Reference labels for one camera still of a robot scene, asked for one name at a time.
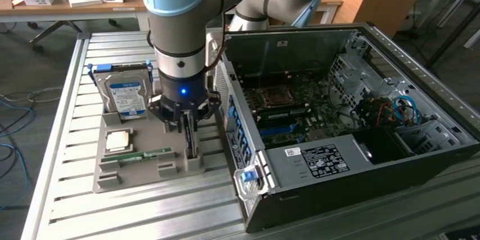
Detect grey parts rack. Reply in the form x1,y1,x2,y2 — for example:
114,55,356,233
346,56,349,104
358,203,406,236
92,82,206,194

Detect white floor cable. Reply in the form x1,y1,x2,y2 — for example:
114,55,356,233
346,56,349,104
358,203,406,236
0,86,62,105

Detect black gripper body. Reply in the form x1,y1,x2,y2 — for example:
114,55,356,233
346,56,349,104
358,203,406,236
158,71,210,113

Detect CPU chip with metal lid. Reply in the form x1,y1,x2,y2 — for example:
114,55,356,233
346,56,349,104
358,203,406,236
104,130,133,151

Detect blue case latch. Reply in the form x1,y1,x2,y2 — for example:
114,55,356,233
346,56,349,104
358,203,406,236
238,167,264,182

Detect perforated metal drive cage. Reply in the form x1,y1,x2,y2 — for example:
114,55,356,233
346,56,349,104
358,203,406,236
329,53,380,108

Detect green RAM stick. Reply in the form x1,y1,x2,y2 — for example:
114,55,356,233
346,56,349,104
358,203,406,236
100,147,174,164

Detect wooden cabinet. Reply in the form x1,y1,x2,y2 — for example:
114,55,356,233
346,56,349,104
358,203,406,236
321,0,436,39

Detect grey power supply unit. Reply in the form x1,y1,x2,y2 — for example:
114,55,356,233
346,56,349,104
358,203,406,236
262,134,376,193

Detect dark camera cable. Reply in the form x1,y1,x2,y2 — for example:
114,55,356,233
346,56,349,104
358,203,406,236
205,12,228,76

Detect metal CPU socket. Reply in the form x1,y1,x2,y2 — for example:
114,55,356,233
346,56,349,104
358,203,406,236
256,85,297,106

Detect installed RAM stick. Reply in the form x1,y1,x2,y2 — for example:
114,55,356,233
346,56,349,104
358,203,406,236
257,107,306,117

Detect black open PC case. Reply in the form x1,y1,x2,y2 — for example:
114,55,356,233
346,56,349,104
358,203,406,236
205,21,480,234

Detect metal disk bay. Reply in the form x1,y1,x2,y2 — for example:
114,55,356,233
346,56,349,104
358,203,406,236
394,119,464,158

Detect hard disk in blue caddy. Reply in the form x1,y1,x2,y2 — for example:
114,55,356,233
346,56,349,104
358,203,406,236
86,60,156,120

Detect green graphics card black shroud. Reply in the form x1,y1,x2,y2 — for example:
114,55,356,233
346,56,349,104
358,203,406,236
181,110,200,160

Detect blue floor cable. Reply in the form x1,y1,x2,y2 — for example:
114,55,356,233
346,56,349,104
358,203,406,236
0,102,37,211

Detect green motherboard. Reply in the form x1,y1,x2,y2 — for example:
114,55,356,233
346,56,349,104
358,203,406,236
238,73,361,150

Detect black power wire bundle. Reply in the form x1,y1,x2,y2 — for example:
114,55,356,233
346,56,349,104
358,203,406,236
353,96,398,128

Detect blue SATA wire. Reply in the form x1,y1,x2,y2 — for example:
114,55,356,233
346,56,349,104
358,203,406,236
392,94,421,126

